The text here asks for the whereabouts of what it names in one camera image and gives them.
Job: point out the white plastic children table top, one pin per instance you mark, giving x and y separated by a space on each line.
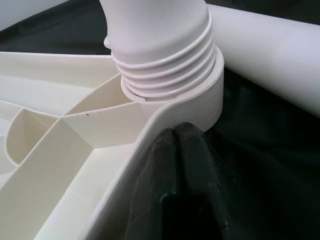
62 187

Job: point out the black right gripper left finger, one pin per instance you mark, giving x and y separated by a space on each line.
152 170

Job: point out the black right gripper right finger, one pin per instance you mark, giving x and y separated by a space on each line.
200 162

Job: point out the white plastic table leg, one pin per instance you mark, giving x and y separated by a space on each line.
262 50
155 37

